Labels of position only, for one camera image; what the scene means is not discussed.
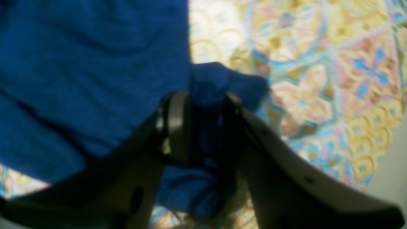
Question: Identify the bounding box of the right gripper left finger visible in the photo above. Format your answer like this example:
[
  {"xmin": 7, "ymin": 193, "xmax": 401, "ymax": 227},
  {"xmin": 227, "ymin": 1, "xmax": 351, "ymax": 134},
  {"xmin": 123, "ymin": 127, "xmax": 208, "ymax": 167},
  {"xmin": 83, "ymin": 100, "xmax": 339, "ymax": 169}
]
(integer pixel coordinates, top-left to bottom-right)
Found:
[{"xmin": 1, "ymin": 91, "xmax": 191, "ymax": 229}]

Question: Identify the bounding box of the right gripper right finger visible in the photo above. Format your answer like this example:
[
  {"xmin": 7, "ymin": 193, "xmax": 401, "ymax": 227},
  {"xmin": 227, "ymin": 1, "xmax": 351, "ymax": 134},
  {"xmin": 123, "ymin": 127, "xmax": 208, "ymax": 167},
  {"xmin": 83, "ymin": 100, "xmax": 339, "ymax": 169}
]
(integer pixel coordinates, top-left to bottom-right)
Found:
[{"xmin": 225, "ymin": 93, "xmax": 405, "ymax": 229}]

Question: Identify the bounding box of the blue long-sleeve T-shirt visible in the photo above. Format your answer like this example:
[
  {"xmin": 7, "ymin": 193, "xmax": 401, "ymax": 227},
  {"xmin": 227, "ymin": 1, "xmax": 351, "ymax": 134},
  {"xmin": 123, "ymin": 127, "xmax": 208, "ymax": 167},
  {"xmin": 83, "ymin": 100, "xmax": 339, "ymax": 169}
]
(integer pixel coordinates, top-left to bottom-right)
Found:
[{"xmin": 0, "ymin": 0, "xmax": 271, "ymax": 220}]

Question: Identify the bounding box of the patterned tile tablecloth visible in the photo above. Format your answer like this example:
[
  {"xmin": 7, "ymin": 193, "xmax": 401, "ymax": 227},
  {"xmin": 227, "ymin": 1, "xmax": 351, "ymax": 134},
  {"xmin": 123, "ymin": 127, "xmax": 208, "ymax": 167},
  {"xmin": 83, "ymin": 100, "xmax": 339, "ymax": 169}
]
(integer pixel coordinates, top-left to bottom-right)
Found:
[{"xmin": 1, "ymin": 0, "xmax": 406, "ymax": 229}]

